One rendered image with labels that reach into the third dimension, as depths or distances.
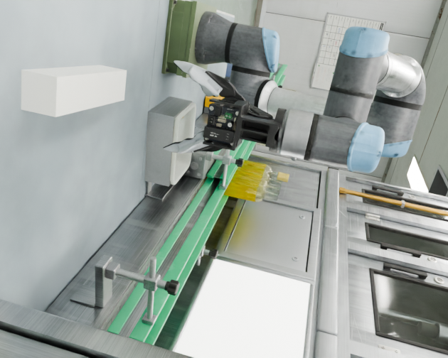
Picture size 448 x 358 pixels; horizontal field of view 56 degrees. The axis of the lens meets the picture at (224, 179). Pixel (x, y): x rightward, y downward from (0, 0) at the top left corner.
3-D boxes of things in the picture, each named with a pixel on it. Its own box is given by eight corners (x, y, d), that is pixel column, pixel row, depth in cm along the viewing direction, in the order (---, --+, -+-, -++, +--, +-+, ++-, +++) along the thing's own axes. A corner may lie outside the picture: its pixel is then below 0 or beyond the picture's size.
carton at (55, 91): (21, 69, 64) (57, 77, 63) (99, 64, 87) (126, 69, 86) (20, 109, 66) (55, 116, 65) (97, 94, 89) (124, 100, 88)
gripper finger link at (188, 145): (153, 153, 70) (200, 131, 68) (166, 145, 76) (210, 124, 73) (161, 170, 71) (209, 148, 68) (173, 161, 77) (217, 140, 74)
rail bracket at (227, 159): (202, 185, 146) (237, 193, 144) (207, 140, 138) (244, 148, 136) (204, 181, 148) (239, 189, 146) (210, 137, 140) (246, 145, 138)
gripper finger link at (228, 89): (211, 64, 69) (248, 104, 69) (214, 64, 70) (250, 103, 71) (192, 84, 70) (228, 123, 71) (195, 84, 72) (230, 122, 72)
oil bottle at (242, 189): (205, 191, 156) (262, 204, 153) (207, 177, 153) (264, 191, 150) (209, 184, 161) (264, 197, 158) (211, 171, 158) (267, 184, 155)
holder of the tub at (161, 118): (144, 196, 131) (167, 202, 129) (147, 111, 118) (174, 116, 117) (163, 173, 146) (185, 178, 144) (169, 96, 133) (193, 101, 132)
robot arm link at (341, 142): (369, 169, 71) (375, 181, 63) (304, 155, 73) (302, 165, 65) (382, 123, 69) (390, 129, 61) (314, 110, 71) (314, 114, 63)
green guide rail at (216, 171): (205, 177, 149) (227, 182, 148) (206, 174, 149) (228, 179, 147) (274, 74, 302) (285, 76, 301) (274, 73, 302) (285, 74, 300)
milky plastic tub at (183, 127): (145, 182, 128) (173, 188, 127) (148, 111, 118) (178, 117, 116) (166, 160, 143) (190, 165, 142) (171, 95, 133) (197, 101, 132)
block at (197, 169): (183, 176, 146) (203, 180, 145) (185, 150, 141) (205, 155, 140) (186, 172, 149) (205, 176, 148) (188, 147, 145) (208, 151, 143)
